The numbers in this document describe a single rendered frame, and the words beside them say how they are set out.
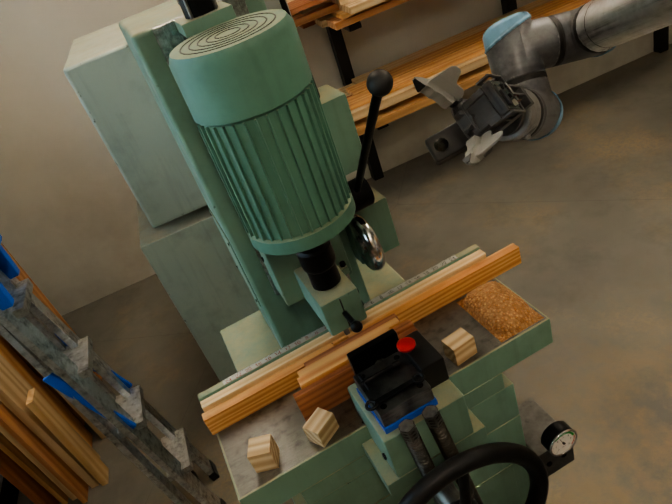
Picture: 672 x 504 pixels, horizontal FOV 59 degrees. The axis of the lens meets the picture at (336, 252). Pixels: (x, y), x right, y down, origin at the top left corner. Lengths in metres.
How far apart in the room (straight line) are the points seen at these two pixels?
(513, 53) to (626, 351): 1.38
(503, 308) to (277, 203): 0.46
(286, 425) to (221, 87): 0.58
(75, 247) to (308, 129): 2.78
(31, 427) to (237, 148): 1.73
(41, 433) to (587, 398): 1.85
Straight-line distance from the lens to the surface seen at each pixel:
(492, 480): 1.30
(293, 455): 1.02
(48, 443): 2.44
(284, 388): 1.10
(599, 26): 1.13
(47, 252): 3.54
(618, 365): 2.24
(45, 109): 3.25
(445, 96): 0.95
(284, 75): 0.79
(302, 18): 2.86
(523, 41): 1.15
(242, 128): 0.80
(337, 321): 1.01
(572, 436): 1.24
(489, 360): 1.07
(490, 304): 1.10
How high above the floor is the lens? 1.66
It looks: 33 degrees down
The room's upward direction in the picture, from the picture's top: 21 degrees counter-clockwise
